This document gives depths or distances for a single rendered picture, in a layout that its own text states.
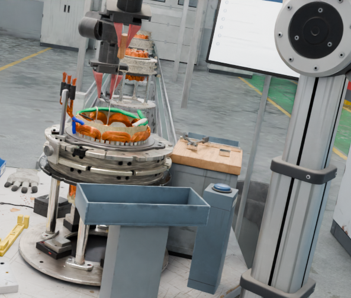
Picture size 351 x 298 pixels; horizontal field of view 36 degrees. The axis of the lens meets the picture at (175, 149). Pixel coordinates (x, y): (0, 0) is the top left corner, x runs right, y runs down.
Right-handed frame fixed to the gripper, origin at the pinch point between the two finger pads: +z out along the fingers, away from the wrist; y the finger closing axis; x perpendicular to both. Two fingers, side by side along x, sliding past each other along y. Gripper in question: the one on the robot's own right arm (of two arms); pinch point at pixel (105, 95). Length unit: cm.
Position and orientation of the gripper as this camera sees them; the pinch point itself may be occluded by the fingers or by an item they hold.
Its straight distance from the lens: 152.2
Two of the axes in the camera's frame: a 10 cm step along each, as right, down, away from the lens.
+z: -1.5, 9.5, 2.6
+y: -9.6, -0.8, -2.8
